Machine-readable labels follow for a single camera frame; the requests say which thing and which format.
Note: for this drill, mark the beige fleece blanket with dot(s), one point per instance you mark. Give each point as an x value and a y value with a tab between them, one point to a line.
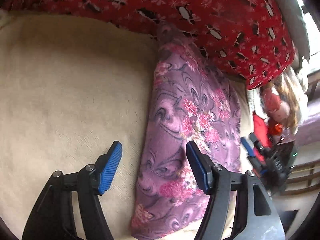
70	86

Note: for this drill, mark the red patterned pillow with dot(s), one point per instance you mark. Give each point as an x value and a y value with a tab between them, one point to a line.
248	38

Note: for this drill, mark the grey pillow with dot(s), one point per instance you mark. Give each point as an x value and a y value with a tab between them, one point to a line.
292	14

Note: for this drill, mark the purple floral garment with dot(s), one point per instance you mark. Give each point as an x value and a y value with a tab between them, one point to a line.
191	100

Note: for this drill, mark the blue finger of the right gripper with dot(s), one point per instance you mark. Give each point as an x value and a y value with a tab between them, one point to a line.
248	148
257	143

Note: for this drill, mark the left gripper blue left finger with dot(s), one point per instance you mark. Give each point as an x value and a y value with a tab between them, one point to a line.
92	182

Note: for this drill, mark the red cushion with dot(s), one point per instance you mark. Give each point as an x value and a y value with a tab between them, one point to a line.
260	130

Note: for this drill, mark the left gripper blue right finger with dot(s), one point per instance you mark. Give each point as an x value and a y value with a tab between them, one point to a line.
215	181

